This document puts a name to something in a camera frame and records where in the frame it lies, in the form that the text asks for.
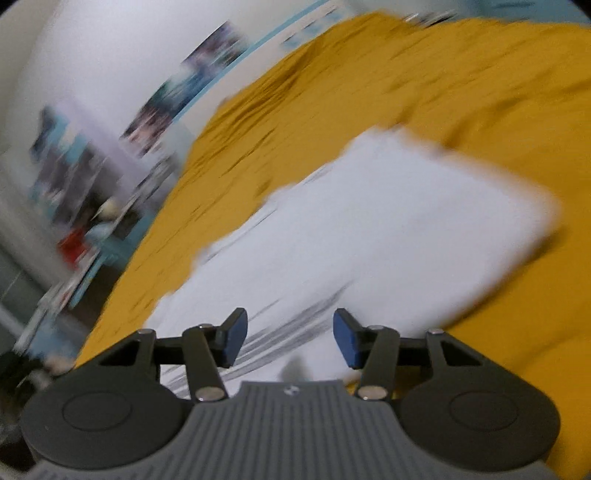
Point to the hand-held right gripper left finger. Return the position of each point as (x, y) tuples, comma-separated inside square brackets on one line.
[(235, 334)]

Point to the wall poster of photos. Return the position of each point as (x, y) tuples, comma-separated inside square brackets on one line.
[(184, 87)]

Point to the light blue shelf unit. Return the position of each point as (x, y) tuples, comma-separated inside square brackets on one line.
[(106, 230)]

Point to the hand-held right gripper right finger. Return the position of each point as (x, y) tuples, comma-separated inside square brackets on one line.
[(345, 337)]

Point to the yellow blanket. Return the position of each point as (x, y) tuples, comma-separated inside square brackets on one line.
[(415, 83)]

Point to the white long-sleeve shirt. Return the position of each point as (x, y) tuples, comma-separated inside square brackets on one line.
[(369, 230)]

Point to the blue-framed wall poster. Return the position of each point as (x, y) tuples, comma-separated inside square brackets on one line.
[(300, 25)]

